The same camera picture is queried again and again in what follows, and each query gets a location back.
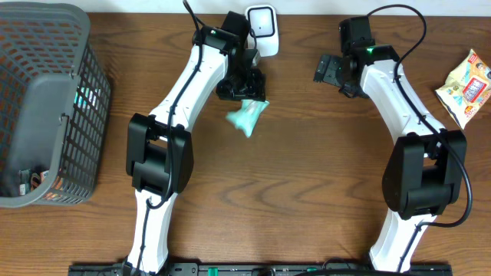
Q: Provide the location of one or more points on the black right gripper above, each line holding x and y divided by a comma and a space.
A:
324, 67

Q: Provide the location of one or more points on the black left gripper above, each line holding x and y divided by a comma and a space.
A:
240, 90

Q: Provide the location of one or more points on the light green snack packet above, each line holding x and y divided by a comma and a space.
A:
247, 116

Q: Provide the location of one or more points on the yellow snack packet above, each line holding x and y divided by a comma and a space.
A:
466, 89

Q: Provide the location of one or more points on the dark snack packet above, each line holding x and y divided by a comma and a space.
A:
31, 179

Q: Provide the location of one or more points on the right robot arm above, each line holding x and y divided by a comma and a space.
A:
425, 170

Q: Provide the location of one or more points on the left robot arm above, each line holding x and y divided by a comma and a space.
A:
159, 145

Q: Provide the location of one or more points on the white barcode scanner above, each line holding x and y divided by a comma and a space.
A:
264, 23

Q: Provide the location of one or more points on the grey plastic mesh basket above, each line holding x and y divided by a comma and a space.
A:
55, 103

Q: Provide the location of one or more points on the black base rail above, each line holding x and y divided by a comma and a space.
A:
194, 269

